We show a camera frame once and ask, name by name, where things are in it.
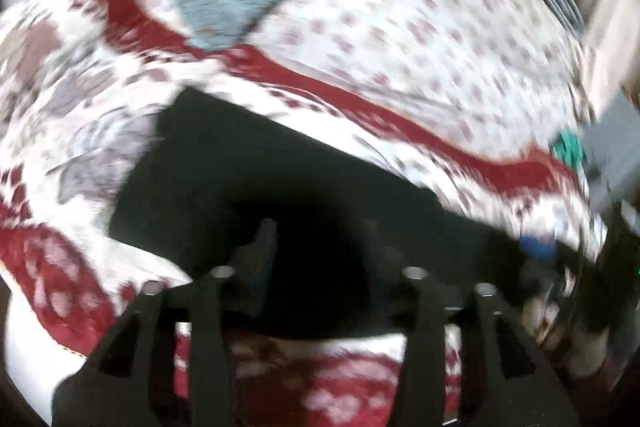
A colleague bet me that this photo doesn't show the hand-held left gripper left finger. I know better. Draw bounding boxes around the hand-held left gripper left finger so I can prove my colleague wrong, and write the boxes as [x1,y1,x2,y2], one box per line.
[50,218,279,427]

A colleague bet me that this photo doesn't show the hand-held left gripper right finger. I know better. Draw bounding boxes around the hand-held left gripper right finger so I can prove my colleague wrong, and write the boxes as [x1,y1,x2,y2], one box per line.
[362,219,583,427]

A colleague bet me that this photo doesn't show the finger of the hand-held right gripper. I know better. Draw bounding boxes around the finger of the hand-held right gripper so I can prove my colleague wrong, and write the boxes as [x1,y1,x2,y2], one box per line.
[517,232,558,260]

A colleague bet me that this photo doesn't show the black pants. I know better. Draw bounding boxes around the black pants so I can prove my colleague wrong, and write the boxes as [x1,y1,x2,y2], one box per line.
[107,87,531,340]

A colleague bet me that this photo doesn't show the green cloth item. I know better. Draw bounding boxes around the green cloth item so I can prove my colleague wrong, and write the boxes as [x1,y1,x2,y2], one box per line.
[550,131,590,174]

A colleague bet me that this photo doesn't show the red leaf pattern blanket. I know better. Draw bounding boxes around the red leaf pattern blanket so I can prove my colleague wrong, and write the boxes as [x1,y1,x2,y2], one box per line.
[0,0,611,427]

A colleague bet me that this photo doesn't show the white floral quilt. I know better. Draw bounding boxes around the white floral quilt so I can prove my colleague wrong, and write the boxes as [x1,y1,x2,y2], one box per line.
[100,0,593,208]

